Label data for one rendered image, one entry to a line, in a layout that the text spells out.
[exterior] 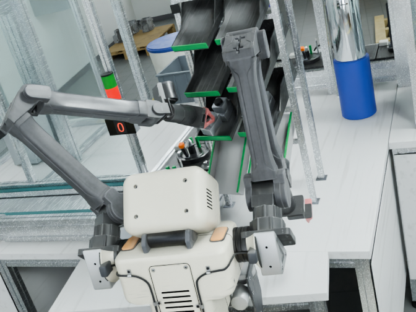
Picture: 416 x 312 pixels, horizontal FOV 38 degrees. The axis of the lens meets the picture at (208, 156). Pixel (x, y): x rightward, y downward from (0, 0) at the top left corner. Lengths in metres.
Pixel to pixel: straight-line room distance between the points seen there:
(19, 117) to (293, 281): 0.91
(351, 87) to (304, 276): 1.12
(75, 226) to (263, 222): 1.09
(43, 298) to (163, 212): 1.54
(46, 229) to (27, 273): 0.37
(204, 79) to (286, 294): 0.75
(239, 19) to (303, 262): 0.79
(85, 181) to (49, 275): 1.32
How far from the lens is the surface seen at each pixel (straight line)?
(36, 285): 2.82
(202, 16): 2.04
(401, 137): 2.56
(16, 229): 2.55
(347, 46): 2.67
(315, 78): 3.21
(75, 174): 1.61
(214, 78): 2.01
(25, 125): 1.61
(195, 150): 2.50
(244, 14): 1.96
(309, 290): 1.79
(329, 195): 2.22
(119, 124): 2.37
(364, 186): 2.24
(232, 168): 2.11
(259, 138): 1.45
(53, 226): 2.42
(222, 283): 1.39
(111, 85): 2.32
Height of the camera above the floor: 1.97
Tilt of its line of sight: 24 degrees down
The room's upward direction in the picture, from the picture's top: 15 degrees counter-clockwise
